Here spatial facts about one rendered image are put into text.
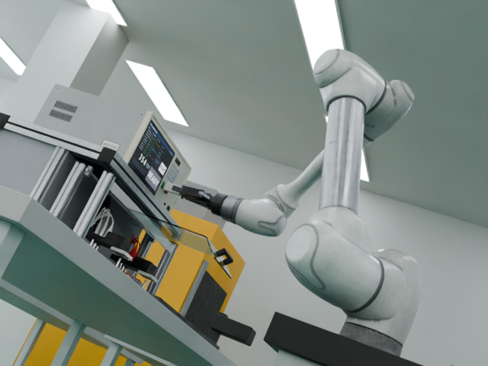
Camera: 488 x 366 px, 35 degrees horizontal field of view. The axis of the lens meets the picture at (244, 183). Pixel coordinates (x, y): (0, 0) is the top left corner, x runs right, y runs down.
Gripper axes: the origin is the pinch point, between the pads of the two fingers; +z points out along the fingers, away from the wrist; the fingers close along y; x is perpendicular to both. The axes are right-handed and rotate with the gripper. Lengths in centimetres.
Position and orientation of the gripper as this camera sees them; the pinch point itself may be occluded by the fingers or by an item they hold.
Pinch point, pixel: (173, 188)
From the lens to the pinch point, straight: 264.7
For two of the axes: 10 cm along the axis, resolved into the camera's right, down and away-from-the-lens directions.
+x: 4.0, -8.7, 2.9
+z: -8.9, -2.9, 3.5
